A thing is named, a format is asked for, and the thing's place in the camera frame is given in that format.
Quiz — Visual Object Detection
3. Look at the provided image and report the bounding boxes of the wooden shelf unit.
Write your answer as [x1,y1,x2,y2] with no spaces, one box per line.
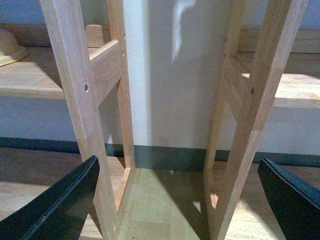
[203,0,320,240]
[0,0,136,240]

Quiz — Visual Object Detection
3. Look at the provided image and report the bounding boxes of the right wooden shelf unit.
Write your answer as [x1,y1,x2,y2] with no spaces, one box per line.
[203,0,320,240]

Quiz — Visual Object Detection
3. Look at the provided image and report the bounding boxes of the beige hat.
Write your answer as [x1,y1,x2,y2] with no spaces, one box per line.
[0,28,28,67]

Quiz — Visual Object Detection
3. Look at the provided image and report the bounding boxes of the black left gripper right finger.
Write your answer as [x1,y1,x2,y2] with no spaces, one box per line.
[257,158,320,240]

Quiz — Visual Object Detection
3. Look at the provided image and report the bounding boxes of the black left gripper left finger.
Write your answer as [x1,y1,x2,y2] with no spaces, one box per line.
[0,155,100,240]

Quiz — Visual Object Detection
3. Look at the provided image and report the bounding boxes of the left wooden shelf unit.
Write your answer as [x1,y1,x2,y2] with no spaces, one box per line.
[0,0,136,240]

